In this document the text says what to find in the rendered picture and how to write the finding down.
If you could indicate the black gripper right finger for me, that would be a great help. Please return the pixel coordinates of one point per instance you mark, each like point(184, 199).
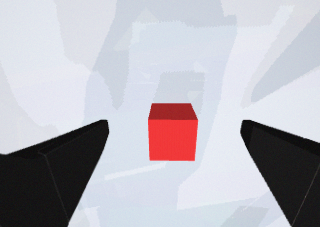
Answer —
point(290, 165)

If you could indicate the red block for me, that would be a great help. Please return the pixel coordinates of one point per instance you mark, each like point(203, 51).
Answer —
point(172, 130)

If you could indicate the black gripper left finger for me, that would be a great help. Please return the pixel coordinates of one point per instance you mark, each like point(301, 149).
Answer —
point(42, 185)

